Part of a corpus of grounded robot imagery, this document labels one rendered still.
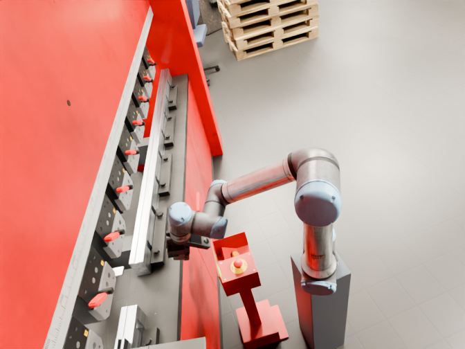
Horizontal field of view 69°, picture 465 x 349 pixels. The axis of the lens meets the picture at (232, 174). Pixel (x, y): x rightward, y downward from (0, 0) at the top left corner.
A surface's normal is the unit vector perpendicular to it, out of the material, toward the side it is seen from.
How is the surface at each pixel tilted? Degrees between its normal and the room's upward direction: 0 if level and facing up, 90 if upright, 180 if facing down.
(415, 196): 0
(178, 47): 90
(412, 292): 0
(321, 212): 83
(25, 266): 90
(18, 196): 90
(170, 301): 0
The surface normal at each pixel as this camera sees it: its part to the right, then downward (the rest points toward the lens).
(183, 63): 0.07, 0.68
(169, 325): -0.18, -0.71
